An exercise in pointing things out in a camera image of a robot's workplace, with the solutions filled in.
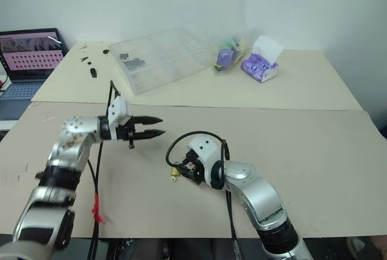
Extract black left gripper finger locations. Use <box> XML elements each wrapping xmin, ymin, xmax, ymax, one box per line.
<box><xmin>133</xmin><ymin>116</ymin><xmax>164</xmax><ymax>126</ymax></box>
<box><xmin>134</xmin><ymin>129</ymin><xmax>166</xmax><ymax>142</ymax></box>

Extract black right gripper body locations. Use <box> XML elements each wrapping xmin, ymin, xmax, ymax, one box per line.
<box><xmin>183</xmin><ymin>150</ymin><xmax>207</xmax><ymax>186</ymax></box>

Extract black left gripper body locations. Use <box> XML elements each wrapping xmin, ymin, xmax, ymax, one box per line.
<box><xmin>117</xmin><ymin>115</ymin><xmax>136</xmax><ymax>149</ymax></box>

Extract black parts in clear box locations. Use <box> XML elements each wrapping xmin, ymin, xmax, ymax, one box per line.
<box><xmin>119</xmin><ymin>53</ymin><xmax>146</xmax><ymax>72</ymax></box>

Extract clear plastic organizer box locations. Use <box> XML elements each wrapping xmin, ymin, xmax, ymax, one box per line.
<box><xmin>108</xmin><ymin>27</ymin><xmax>209</xmax><ymax>96</ymax></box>

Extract clear bag of colourful items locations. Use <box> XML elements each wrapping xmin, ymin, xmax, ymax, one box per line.
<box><xmin>210</xmin><ymin>31</ymin><xmax>252</xmax><ymax>76</ymax></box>

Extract purple tissue pack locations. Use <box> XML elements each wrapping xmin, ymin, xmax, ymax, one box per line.
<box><xmin>241</xmin><ymin>35</ymin><xmax>284</xmax><ymax>84</ymax></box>

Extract open laptop computer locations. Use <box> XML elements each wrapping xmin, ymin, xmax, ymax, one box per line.
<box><xmin>0</xmin><ymin>28</ymin><xmax>69</xmax><ymax>122</ymax></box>

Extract grey shoe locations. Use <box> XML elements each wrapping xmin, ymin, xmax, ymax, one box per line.
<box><xmin>346</xmin><ymin>235</ymin><xmax>387</xmax><ymax>260</ymax></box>

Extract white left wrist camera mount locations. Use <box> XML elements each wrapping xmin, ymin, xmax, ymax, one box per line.
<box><xmin>107</xmin><ymin>96</ymin><xmax>133</xmax><ymax>143</ymax></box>

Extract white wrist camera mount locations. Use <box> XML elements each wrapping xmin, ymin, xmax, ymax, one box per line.
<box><xmin>107</xmin><ymin>96</ymin><xmax>133</xmax><ymax>143</ymax></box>
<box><xmin>187</xmin><ymin>134</ymin><xmax>226</xmax><ymax>184</ymax></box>

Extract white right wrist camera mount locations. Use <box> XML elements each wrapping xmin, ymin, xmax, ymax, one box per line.
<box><xmin>187</xmin><ymin>134</ymin><xmax>226</xmax><ymax>184</ymax></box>

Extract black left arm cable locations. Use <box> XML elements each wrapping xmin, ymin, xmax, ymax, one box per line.
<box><xmin>86</xmin><ymin>80</ymin><xmax>122</xmax><ymax>260</ymax></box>

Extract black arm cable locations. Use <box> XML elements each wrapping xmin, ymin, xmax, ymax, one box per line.
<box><xmin>86</xmin><ymin>80</ymin><xmax>122</xmax><ymax>260</ymax></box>
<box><xmin>165</xmin><ymin>131</ymin><xmax>242</xmax><ymax>260</ymax></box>

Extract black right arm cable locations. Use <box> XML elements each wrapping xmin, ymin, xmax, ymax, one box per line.
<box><xmin>165</xmin><ymin>131</ymin><xmax>242</xmax><ymax>260</ymax></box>

